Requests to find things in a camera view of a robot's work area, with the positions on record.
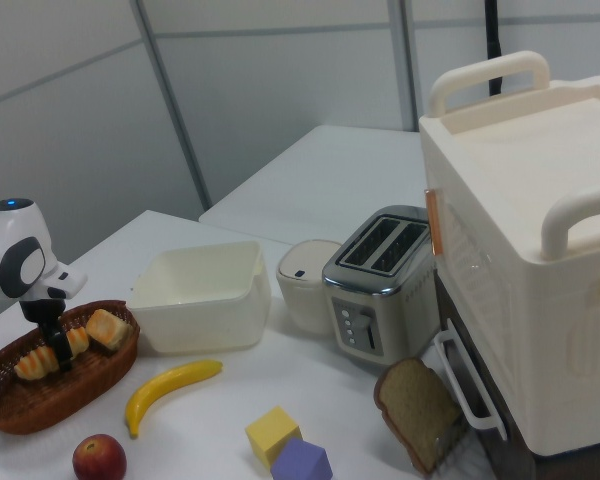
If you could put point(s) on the cream plastic tub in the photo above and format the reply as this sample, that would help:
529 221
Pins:
200 320

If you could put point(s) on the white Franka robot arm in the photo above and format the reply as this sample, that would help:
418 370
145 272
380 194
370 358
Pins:
25 250

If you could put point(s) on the silver cream two-slot toaster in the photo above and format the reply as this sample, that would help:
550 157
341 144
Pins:
405 310

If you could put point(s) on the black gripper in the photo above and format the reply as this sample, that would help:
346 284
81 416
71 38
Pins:
42 310

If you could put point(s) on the yellow banana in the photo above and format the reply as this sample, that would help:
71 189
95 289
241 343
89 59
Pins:
170 382

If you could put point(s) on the red apple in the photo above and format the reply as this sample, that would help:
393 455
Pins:
99 460

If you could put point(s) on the black pole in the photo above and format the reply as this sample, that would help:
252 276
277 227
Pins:
493 45

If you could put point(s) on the brown wicker basket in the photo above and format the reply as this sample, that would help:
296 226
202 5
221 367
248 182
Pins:
55 400

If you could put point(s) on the purple cube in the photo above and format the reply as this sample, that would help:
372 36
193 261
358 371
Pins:
302 462

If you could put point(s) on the brown bread slice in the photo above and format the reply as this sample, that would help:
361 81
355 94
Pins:
415 405

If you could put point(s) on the striped spiral bread roll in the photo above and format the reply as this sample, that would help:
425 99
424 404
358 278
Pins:
35 365

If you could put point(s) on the yellow cube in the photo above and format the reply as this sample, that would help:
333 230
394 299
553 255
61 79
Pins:
270 432

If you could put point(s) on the small cream lidded bin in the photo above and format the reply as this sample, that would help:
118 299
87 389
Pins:
305 300

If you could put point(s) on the square golden bread bun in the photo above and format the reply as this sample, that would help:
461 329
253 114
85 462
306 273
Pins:
109 330

